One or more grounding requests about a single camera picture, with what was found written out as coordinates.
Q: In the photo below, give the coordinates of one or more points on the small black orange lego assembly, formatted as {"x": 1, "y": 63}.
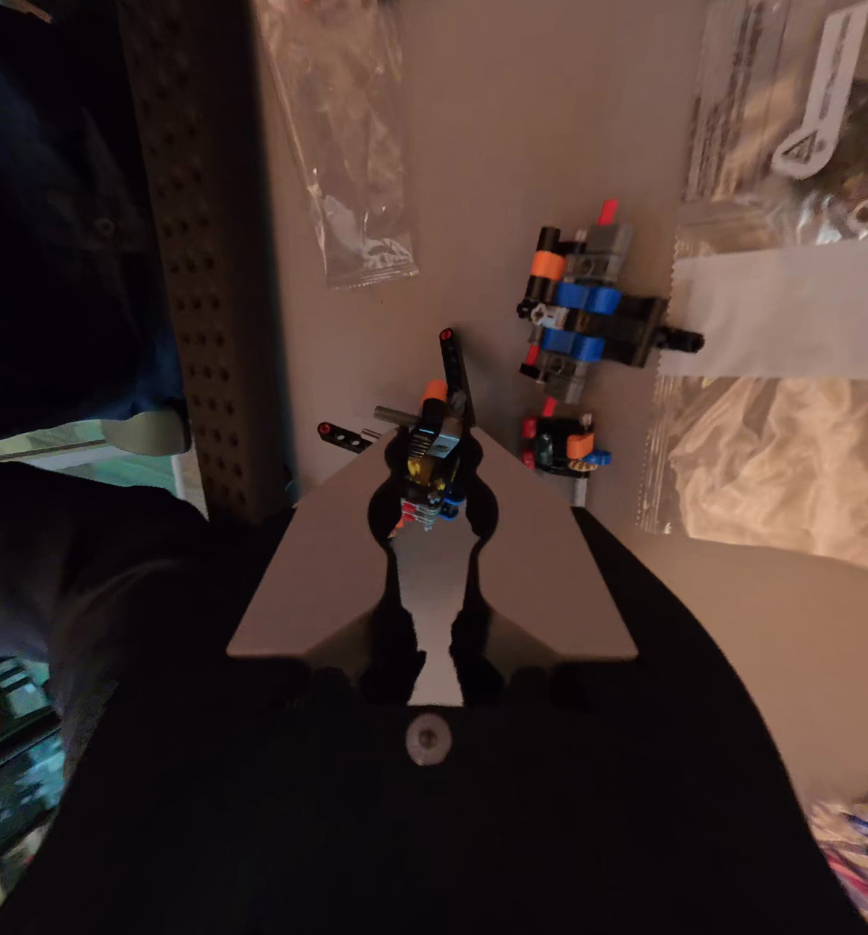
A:
{"x": 587, "y": 299}

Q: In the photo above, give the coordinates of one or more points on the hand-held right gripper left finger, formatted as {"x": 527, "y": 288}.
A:
{"x": 309, "y": 584}

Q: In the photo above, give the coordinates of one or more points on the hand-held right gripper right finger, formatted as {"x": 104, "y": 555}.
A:
{"x": 550, "y": 584}

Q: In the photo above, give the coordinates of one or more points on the person's leg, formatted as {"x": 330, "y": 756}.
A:
{"x": 76, "y": 526}

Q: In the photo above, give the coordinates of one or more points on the black perforated board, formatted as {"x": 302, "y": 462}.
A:
{"x": 207, "y": 292}

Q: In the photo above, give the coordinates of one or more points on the large white-label lego parts bag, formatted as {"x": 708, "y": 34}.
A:
{"x": 770, "y": 307}

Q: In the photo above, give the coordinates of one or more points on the clear bag of mixed parts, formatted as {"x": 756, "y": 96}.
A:
{"x": 346, "y": 146}

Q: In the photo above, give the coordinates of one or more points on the partly built black lego assembly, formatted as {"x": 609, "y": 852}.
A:
{"x": 426, "y": 438}

